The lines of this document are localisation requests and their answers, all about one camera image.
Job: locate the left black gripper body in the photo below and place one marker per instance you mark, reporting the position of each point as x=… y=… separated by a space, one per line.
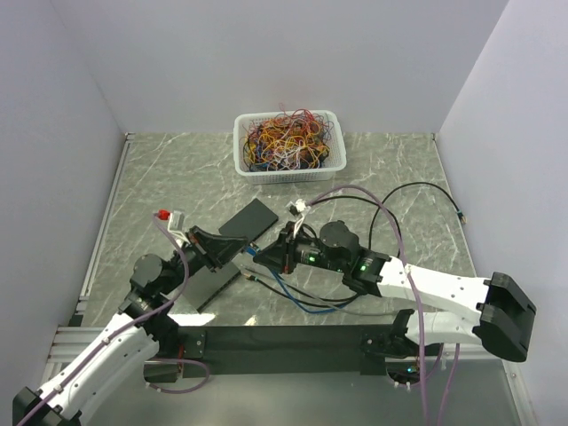
x=203 y=249

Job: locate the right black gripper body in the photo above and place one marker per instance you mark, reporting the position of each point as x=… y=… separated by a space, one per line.
x=288 y=247

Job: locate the black network switch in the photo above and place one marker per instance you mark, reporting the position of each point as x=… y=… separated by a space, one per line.
x=206 y=285
x=251 y=222

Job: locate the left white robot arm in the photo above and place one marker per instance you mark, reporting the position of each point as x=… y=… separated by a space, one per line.
x=138 y=331

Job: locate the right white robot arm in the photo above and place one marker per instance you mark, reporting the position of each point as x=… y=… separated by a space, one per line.
x=493 y=312

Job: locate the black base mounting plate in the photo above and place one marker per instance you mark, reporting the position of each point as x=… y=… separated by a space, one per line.
x=258 y=350

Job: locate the white plastic basket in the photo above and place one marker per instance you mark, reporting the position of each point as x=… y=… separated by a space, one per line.
x=288 y=146

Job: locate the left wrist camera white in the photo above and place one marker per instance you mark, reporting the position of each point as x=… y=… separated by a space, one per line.
x=175 y=223

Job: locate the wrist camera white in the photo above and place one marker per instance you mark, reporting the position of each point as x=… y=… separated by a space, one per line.
x=299 y=209
x=175 y=223

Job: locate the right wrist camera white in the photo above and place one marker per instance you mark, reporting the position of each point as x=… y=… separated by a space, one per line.
x=299 y=209

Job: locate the aluminium frame rail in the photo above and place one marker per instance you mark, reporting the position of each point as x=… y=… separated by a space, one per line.
x=98 y=295

